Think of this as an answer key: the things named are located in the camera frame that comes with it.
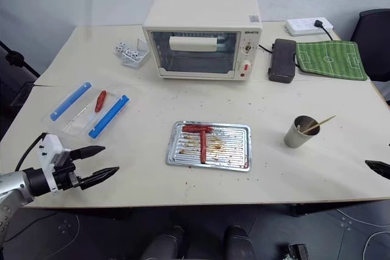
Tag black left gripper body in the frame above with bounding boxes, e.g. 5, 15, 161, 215
52, 149, 84, 192

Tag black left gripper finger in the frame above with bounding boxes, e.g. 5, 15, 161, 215
69, 146, 107, 161
79, 166, 120, 191

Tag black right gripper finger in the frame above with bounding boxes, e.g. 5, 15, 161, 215
364, 159, 390, 180

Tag bamboo skewer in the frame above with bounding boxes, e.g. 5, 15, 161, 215
299, 114, 337, 135

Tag clear plastic bag blue strips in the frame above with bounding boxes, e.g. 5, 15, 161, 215
41, 82, 132, 144

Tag blue container clip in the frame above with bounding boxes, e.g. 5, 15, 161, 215
88, 94, 130, 139
49, 82, 93, 122

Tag short red sausage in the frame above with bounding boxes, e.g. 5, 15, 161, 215
94, 90, 108, 113

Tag silver metal cup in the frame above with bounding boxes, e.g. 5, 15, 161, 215
283, 115, 322, 150

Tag dark rounded shape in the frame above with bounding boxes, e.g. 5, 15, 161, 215
141, 225, 187, 260
223, 225, 257, 260

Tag clear plastic dice box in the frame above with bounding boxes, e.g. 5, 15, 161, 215
113, 37, 151, 68

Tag long red sausage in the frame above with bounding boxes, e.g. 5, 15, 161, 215
182, 124, 213, 135
199, 130, 208, 165

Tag small black floor device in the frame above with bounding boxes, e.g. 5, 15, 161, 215
287, 242, 309, 260

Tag black tripod stand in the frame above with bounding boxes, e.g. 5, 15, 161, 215
0, 40, 42, 115

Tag green football pitch mat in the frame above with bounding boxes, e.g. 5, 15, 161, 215
295, 40, 370, 82

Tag black office chair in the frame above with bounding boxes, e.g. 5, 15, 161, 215
354, 8, 390, 83

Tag silver ribbed baking tray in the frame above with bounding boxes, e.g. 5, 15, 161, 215
165, 121, 253, 173

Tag dark grey zip case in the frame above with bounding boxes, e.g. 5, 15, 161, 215
267, 38, 297, 84

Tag white power strip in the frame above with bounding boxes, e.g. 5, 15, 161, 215
285, 17, 335, 37

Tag cream toaster oven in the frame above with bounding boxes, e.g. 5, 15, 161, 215
142, 0, 263, 82

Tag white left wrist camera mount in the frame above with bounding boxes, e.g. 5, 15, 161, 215
37, 133, 72, 195

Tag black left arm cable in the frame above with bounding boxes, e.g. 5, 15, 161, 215
14, 132, 49, 172

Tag white floor cable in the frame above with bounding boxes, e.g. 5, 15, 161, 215
335, 207, 390, 260

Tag black power plug with cable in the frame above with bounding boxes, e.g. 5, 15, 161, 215
313, 19, 335, 42

